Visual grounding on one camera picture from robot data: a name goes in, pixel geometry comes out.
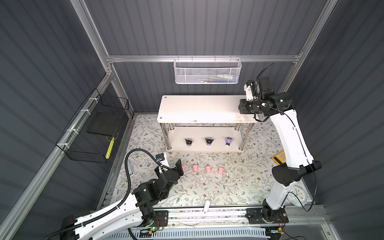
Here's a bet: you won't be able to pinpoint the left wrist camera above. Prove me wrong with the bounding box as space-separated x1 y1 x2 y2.
155 153 170 174

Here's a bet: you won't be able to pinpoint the yellow calculator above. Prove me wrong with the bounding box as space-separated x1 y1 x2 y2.
272 151 286 165

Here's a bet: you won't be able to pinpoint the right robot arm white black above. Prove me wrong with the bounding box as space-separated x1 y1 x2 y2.
239 79 322 223

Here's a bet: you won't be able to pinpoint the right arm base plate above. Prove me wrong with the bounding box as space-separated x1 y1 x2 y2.
245 207 289 224

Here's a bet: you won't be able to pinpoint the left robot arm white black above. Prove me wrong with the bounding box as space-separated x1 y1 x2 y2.
59 160 184 240

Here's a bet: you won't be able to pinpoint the white two-tier shelf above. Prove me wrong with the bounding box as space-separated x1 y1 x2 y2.
157 96 256 153

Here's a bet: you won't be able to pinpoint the black wire basket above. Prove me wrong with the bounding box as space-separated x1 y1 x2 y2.
56 90 131 164

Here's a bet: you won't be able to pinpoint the yellow marker in basket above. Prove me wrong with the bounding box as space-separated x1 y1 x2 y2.
105 137 115 160

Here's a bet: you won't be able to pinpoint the white round clock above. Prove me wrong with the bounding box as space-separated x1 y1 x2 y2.
286 186 309 207

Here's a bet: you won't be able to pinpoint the white ventilated cover strip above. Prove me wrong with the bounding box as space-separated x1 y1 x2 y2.
104 227 268 240

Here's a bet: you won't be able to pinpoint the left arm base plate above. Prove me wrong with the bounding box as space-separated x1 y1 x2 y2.
147 210 169 230

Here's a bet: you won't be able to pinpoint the markers in white basket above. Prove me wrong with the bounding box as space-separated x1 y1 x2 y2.
199 75 238 84

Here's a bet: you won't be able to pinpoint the black corrugated cable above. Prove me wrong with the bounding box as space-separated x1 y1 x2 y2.
44 148 160 240

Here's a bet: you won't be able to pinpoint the light purple toy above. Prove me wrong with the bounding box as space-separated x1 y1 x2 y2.
225 137 234 147

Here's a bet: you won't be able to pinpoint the dark purple toy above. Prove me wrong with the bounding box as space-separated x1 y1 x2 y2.
205 138 214 146
185 138 193 147

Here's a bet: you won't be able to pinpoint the white wire mesh basket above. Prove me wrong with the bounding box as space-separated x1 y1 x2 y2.
173 58 242 85

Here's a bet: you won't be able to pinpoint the white cylinder on rail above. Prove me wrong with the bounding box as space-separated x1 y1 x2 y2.
203 200 211 214

